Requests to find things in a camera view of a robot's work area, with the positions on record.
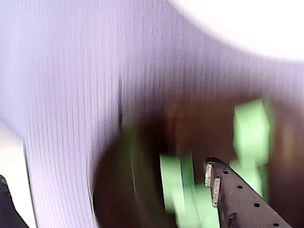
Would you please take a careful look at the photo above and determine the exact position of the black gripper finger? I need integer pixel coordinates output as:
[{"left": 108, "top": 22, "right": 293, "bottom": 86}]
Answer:
[
  {"left": 203, "top": 156, "right": 293, "bottom": 228},
  {"left": 0, "top": 174, "right": 30, "bottom": 228}
]

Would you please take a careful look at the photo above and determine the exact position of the white round plate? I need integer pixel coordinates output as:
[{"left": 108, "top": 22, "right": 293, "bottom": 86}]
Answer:
[{"left": 166, "top": 0, "right": 304, "bottom": 63}]

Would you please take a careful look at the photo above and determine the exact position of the black metal bucket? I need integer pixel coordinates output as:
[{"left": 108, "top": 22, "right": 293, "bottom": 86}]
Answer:
[{"left": 92, "top": 92, "right": 304, "bottom": 228}]

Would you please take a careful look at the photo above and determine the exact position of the blue woven tablecloth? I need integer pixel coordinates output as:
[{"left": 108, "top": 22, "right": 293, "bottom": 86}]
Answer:
[{"left": 0, "top": 0, "right": 304, "bottom": 228}]

